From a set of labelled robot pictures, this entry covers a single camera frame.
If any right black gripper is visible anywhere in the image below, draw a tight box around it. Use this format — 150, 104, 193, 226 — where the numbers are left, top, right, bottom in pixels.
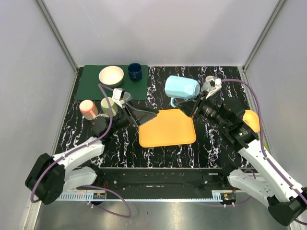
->
175, 90, 230, 129

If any white interior grey mug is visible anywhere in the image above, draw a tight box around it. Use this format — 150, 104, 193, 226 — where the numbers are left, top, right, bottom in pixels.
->
123, 92, 133, 102

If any light green mug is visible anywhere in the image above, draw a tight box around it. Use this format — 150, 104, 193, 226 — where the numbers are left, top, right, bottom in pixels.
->
100, 97, 118, 116

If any pink mug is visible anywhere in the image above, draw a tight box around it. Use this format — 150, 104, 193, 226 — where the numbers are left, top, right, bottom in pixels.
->
79, 100, 99, 120

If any white mug blue handle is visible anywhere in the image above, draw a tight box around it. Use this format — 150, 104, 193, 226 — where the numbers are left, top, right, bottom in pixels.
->
165, 76, 201, 107

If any orange interior blue mug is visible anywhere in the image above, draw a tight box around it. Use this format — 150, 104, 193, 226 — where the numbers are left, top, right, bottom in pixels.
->
94, 114, 109, 119

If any light blue footed mug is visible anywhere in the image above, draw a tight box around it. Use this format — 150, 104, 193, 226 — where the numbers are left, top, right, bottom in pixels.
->
201, 82, 210, 92

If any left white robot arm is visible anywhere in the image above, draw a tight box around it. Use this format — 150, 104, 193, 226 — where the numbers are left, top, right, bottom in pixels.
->
25, 100, 159, 205

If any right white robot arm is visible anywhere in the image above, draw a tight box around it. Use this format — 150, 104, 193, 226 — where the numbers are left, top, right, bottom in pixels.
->
176, 95, 307, 226

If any dark blue mug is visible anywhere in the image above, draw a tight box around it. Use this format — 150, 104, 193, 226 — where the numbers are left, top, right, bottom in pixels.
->
128, 63, 142, 81

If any yellow square plate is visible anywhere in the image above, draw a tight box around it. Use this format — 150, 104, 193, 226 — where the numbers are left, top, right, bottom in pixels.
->
242, 110, 260, 133

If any cream bowl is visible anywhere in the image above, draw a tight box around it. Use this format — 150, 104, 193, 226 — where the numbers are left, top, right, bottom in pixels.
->
98, 66, 124, 88

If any orange plastic tray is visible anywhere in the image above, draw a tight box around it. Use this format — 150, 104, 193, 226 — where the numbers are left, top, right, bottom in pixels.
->
139, 109, 196, 148

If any dark green mat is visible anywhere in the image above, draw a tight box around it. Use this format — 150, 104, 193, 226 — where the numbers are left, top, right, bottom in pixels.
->
75, 65, 149, 101

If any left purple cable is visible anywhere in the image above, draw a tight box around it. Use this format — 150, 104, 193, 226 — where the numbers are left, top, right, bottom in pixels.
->
29, 83, 132, 218

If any purple cable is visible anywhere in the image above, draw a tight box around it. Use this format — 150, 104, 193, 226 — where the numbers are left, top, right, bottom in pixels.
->
220, 79, 307, 223
29, 83, 132, 218

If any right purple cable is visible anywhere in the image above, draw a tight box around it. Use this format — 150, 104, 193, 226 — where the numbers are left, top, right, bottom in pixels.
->
220, 79, 307, 223

